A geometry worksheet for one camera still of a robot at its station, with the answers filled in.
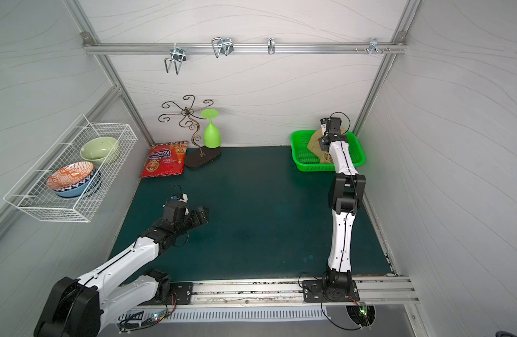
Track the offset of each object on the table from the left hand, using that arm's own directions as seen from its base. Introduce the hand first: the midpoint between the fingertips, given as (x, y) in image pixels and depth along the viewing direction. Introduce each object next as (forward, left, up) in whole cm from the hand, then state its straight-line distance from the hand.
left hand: (201, 213), depth 86 cm
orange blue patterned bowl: (-4, +32, +28) cm, 43 cm away
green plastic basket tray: (+30, -47, +1) cm, 56 cm away
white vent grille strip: (-34, -11, -8) cm, 37 cm away
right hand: (+38, -60, +10) cm, 72 cm away
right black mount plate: (-27, -46, -6) cm, 53 cm away
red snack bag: (+31, +27, -2) cm, 41 cm away
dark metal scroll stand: (+36, +13, -6) cm, 39 cm away
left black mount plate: (-27, +2, -6) cm, 28 cm away
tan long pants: (+41, -53, +1) cm, 67 cm away
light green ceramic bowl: (+10, +33, +27) cm, 44 cm away
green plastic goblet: (+31, -2, +15) cm, 34 cm away
